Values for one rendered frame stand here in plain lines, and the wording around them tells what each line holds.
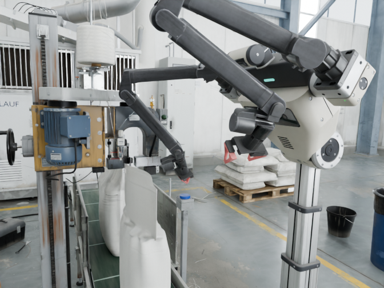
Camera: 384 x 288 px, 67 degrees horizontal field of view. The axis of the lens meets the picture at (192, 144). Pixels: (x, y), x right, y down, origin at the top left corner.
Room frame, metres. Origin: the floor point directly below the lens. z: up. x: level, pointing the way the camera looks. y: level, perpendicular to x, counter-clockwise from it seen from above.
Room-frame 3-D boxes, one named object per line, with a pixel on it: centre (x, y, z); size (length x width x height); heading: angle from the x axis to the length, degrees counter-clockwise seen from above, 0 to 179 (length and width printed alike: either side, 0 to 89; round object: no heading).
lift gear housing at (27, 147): (1.41, 0.81, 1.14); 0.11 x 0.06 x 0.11; 25
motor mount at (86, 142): (1.37, 0.53, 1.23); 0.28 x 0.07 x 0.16; 25
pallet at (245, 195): (4.49, -1.08, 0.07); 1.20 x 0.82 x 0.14; 117
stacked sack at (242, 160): (4.17, -0.92, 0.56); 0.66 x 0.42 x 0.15; 115
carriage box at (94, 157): (1.50, 0.65, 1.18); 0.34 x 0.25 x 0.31; 115
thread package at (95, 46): (1.35, 0.44, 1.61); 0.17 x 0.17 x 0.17
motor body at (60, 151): (1.27, 0.57, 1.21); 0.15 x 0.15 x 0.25
